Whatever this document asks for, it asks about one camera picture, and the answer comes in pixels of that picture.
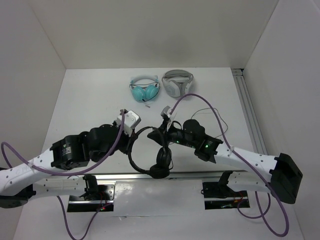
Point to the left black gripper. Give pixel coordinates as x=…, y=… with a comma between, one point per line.
x=129, y=141

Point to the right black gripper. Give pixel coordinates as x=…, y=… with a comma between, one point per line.
x=160, y=136

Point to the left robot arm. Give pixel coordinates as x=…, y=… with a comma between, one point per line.
x=37, y=178

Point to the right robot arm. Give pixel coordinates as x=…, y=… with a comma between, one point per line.
x=278, y=175

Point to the teal cat-ear headphones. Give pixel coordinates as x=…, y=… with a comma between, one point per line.
x=144, y=88

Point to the white grey gaming headset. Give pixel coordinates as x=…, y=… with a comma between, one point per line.
x=177, y=82

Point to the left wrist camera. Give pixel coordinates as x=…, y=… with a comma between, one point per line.
x=131, y=121

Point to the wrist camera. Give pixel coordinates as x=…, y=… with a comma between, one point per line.
x=168, y=116
x=131, y=121

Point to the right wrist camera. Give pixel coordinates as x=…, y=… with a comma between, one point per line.
x=168, y=116

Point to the aluminium rail front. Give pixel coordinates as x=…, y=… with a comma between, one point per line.
x=200, y=175

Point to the aluminium rail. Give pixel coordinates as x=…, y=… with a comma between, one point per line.
x=200, y=175
x=249, y=112

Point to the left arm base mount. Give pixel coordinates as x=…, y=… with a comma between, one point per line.
x=102, y=201

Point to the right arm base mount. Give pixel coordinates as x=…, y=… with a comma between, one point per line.
x=217, y=197

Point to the aluminium rail right side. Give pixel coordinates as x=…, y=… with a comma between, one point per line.
x=249, y=112

